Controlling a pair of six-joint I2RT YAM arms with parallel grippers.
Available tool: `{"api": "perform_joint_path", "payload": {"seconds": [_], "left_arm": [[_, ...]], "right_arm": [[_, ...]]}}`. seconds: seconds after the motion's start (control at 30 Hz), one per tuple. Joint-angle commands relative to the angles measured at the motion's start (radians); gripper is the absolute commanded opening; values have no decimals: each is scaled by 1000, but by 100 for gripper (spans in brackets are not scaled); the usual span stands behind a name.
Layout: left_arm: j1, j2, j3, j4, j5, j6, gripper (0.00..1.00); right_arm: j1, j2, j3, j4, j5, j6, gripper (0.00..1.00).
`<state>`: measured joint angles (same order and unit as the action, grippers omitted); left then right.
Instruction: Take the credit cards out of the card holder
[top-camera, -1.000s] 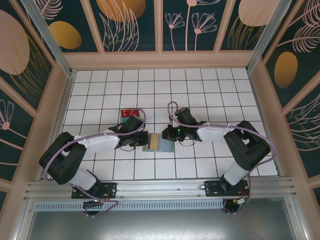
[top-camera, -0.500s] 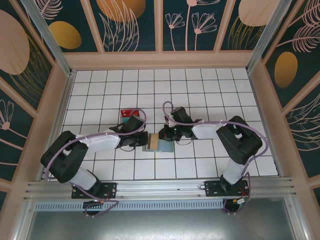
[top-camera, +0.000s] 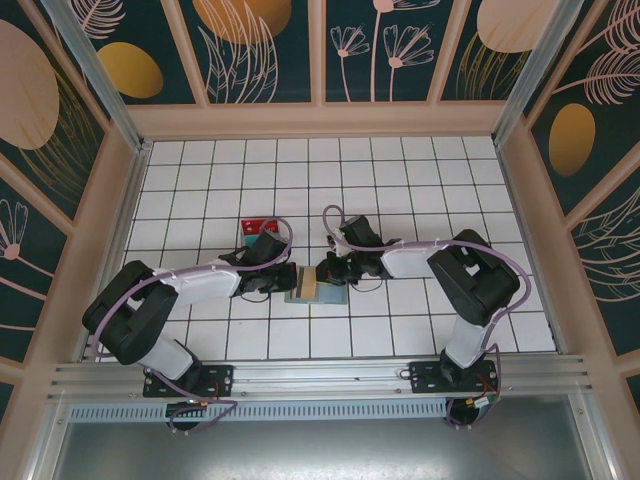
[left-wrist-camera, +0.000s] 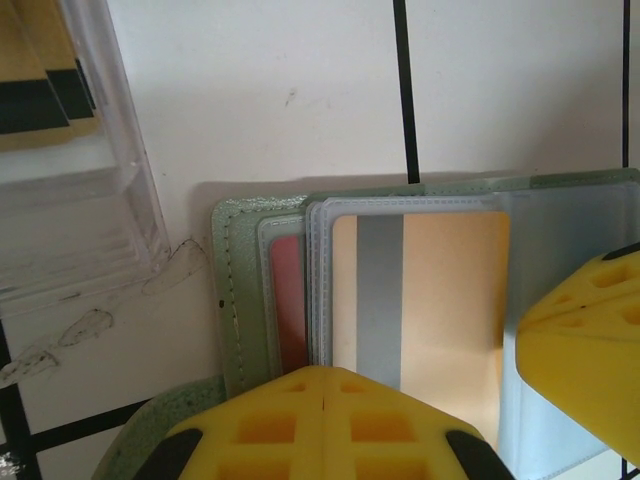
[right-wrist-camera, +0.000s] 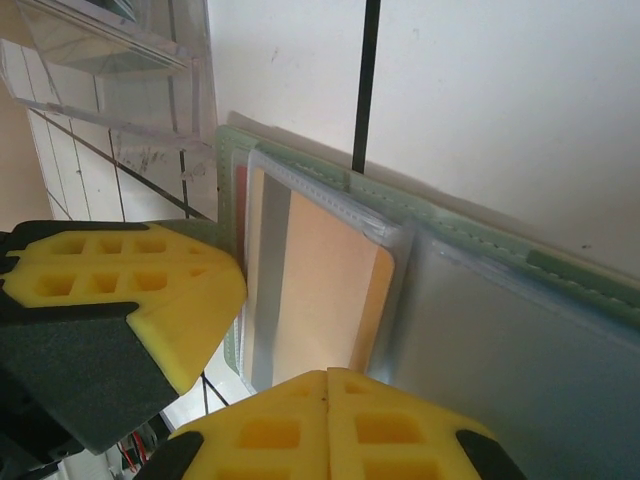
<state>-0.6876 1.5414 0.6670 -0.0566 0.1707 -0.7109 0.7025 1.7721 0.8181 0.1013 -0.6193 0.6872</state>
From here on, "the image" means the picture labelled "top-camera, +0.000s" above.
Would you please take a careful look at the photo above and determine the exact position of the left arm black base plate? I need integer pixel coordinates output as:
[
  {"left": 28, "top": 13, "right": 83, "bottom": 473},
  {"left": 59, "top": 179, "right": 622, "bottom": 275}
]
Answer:
[{"left": 142, "top": 363, "right": 236, "bottom": 399}]

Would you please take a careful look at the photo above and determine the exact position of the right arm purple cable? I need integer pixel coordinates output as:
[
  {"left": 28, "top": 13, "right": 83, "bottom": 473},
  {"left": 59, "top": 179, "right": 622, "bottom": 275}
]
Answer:
[{"left": 322, "top": 204, "right": 530, "bottom": 430}]

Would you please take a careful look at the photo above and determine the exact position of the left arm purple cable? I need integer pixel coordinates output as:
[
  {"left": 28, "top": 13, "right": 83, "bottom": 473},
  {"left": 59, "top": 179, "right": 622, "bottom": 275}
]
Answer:
[{"left": 88, "top": 216, "right": 294, "bottom": 436}]

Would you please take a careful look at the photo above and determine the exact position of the grey metal sheet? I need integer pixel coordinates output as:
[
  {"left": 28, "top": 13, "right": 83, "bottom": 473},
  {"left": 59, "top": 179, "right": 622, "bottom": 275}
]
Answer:
[{"left": 27, "top": 394, "right": 621, "bottom": 480}]

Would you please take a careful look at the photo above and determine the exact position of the slotted grey cable duct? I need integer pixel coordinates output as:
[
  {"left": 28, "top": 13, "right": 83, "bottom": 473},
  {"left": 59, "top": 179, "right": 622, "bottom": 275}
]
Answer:
[{"left": 66, "top": 402, "right": 451, "bottom": 422}]

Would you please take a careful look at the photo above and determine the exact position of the green card holder wallet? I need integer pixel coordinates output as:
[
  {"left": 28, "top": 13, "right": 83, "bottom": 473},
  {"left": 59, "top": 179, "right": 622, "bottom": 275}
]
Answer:
[{"left": 283, "top": 281, "right": 350, "bottom": 307}]

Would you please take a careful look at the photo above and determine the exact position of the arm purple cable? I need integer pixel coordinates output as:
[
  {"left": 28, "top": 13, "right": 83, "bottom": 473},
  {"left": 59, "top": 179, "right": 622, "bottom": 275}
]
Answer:
[
  {"left": 322, "top": 204, "right": 530, "bottom": 430},
  {"left": 88, "top": 216, "right": 294, "bottom": 436}
]

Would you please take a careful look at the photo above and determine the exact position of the aluminium frame post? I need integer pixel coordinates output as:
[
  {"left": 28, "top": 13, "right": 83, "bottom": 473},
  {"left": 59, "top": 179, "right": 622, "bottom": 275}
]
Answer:
[
  {"left": 491, "top": 0, "right": 591, "bottom": 147},
  {"left": 40, "top": 0, "right": 154, "bottom": 154}
]

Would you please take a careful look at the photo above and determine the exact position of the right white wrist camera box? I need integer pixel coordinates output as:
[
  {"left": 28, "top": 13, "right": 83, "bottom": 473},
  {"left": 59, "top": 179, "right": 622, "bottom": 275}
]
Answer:
[{"left": 326, "top": 226, "right": 352, "bottom": 258}]

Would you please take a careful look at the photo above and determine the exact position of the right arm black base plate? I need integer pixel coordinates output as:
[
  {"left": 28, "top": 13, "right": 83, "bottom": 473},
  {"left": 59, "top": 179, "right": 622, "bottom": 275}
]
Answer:
[{"left": 408, "top": 360, "right": 501, "bottom": 396}]

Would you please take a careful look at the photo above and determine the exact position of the aluminium mounting rail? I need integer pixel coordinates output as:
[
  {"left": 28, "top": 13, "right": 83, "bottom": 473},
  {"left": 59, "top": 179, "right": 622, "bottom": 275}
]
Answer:
[{"left": 47, "top": 354, "right": 597, "bottom": 402}]

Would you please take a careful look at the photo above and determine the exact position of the aluminium table edge rail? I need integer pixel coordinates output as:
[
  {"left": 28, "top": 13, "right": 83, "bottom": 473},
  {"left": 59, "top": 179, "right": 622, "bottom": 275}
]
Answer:
[
  {"left": 74, "top": 141, "right": 153, "bottom": 362},
  {"left": 493, "top": 141, "right": 571, "bottom": 354}
]

